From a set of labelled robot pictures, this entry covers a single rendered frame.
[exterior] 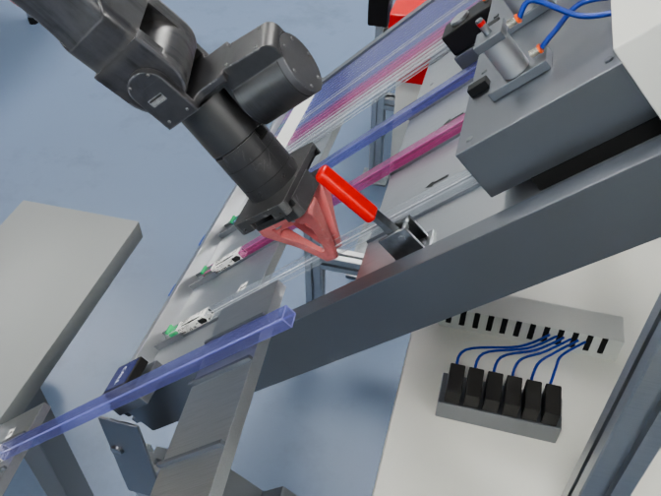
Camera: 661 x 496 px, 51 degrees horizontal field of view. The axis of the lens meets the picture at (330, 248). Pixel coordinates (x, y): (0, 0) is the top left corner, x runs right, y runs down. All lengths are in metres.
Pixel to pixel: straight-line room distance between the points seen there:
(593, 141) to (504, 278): 0.12
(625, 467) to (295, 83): 0.43
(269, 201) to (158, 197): 1.70
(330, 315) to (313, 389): 1.13
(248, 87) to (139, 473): 0.52
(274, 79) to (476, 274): 0.23
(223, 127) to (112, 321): 1.39
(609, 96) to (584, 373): 0.63
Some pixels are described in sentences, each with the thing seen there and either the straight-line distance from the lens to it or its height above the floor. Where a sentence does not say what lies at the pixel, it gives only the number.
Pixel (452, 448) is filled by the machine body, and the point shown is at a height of 0.62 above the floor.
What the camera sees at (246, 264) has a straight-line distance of 0.89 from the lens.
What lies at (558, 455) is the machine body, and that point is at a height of 0.62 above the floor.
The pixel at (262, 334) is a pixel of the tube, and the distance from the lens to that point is 0.50.
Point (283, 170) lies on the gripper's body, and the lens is 0.64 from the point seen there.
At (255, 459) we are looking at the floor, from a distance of 1.65.
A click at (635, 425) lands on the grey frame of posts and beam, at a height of 0.96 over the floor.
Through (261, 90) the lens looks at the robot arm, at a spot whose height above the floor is 1.13.
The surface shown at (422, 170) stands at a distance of 0.70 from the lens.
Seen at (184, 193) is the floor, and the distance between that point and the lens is 2.32.
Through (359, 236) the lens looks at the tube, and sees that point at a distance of 0.67.
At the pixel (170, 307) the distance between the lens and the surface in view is 0.96.
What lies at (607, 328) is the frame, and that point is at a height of 0.67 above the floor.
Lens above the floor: 1.43
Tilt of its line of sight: 44 degrees down
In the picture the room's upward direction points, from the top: straight up
